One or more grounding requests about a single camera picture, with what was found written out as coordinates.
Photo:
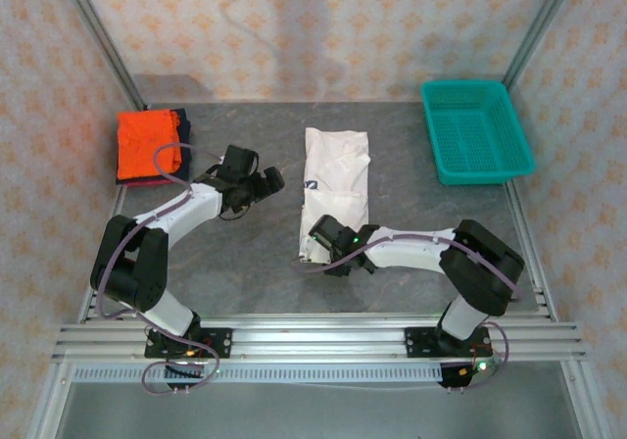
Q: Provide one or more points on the white flower print t-shirt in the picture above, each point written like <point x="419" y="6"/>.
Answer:
<point x="338" y="164"/>

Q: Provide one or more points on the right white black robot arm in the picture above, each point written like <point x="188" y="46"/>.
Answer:
<point x="411" y="248"/>

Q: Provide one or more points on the navy folded t-shirt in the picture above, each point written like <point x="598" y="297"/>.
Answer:
<point x="186" y="125"/>

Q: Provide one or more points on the magenta folded t-shirt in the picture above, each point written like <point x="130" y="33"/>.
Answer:
<point x="132" y="183"/>

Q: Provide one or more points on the orange folded t-shirt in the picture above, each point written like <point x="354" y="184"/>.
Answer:
<point x="137" y="140"/>

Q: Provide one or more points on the orange power connector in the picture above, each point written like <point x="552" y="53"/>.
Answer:
<point x="463" y="372"/>
<point x="190" y="352"/>

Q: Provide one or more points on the teal plastic basket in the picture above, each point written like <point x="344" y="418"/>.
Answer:
<point x="475" y="130"/>

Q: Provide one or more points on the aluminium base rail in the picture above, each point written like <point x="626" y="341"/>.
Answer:
<point x="318" y="336"/>

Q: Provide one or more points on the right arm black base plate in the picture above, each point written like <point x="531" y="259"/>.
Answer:
<point x="416" y="343"/>

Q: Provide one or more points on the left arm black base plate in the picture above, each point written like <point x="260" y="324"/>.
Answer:
<point x="215" y="343"/>

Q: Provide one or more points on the aluminium frame post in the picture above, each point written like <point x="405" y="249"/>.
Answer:
<point x="98" y="37"/>
<point x="539" y="22"/>

